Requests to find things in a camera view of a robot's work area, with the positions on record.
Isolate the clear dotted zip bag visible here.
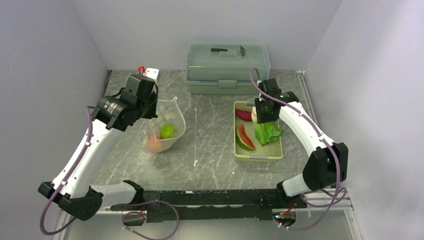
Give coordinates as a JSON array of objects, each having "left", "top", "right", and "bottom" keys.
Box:
[{"left": 143, "top": 96, "right": 186, "bottom": 154}]

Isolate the pale green perforated basket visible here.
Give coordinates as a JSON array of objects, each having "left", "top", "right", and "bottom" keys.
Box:
[{"left": 233, "top": 113, "right": 284, "bottom": 163}]

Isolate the aluminium rail frame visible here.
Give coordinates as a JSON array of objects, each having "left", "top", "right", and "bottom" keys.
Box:
[{"left": 53, "top": 186, "right": 363, "bottom": 240}]

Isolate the green plastic toolbox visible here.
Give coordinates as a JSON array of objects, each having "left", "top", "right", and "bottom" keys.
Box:
[{"left": 185, "top": 42, "right": 271, "bottom": 95}]

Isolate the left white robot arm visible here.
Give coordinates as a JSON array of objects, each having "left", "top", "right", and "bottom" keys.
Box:
[{"left": 38, "top": 68, "right": 160, "bottom": 221}]

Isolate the green apple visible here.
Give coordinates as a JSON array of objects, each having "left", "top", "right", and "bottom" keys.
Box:
[{"left": 159, "top": 124, "right": 175, "bottom": 139}]

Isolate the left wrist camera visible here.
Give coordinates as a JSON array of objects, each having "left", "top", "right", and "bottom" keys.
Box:
[{"left": 137, "top": 65, "right": 160, "bottom": 84}]

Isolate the orange peach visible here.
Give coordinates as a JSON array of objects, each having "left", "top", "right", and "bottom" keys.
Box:
[{"left": 146, "top": 135, "right": 165, "bottom": 154}]

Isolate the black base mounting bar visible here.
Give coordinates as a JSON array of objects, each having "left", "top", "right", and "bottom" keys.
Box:
[{"left": 110, "top": 188, "right": 307, "bottom": 223}]

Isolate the green cabbage leaf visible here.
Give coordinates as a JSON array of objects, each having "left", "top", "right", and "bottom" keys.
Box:
[{"left": 251, "top": 107, "right": 284, "bottom": 146}]

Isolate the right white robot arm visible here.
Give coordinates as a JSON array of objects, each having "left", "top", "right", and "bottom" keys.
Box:
[{"left": 252, "top": 79, "right": 349, "bottom": 208}]

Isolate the watermelon slice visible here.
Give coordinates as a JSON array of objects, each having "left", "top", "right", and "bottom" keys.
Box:
[{"left": 235, "top": 123, "right": 256, "bottom": 151}]

